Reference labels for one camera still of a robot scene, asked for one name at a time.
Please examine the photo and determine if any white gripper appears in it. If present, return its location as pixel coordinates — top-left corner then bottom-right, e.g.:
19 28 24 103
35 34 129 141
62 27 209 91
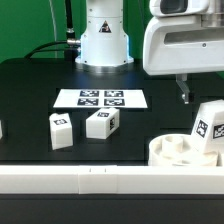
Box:
143 15 224 104

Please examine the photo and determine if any white round stool seat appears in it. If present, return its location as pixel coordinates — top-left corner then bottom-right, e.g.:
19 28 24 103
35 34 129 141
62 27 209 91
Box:
148 134 218 167

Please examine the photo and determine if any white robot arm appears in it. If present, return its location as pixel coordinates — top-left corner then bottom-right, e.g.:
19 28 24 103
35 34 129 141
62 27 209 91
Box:
76 0 224 102

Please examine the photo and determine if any white marker sheet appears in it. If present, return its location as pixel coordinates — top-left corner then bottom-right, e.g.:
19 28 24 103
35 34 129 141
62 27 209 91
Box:
54 89 147 109

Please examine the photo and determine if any white front fence bar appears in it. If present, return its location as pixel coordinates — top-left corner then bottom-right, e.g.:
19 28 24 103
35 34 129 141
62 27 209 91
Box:
0 165 224 195

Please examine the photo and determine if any white block at left edge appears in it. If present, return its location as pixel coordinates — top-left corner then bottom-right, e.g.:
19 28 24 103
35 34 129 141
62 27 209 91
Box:
0 120 3 140

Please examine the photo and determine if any black cable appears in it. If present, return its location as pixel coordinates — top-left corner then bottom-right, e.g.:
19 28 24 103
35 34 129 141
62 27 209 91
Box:
23 0 82 60

